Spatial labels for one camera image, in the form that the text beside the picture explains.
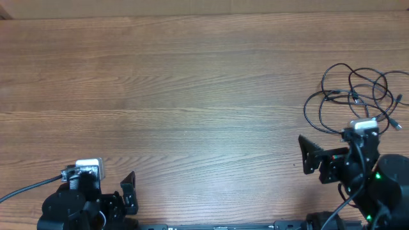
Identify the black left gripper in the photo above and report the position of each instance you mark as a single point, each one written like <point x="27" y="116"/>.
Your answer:
<point x="117" y="210"/>

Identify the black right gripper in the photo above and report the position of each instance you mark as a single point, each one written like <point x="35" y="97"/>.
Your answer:
<point x="310" y="155"/>

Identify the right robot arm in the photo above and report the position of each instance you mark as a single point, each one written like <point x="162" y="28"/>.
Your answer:
<point x="376" y="184"/>

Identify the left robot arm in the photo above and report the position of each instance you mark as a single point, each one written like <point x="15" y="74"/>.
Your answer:
<point x="55" y="212"/>

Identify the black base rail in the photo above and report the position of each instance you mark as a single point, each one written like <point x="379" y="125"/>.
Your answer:
<point x="277" y="225"/>

